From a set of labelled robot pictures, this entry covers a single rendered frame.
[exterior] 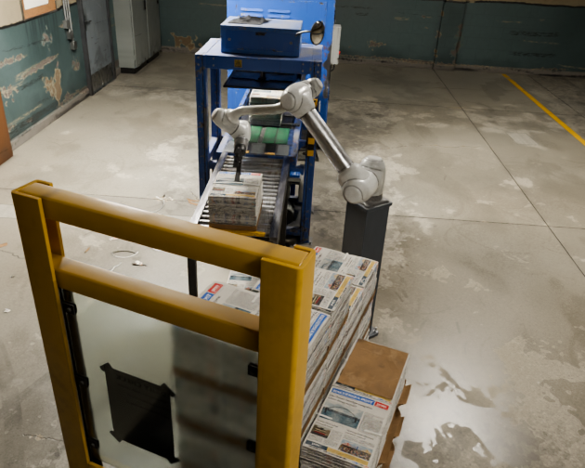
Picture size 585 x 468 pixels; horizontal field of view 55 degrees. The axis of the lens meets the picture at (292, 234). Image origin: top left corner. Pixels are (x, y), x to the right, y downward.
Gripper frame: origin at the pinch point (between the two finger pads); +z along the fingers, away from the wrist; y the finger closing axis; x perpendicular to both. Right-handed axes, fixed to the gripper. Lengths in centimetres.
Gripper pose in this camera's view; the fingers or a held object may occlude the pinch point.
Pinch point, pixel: (236, 173)
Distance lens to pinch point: 342.3
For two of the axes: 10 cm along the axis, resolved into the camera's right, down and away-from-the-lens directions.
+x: -10.0, -0.7, 0.2
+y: -0.2, 5.6, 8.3
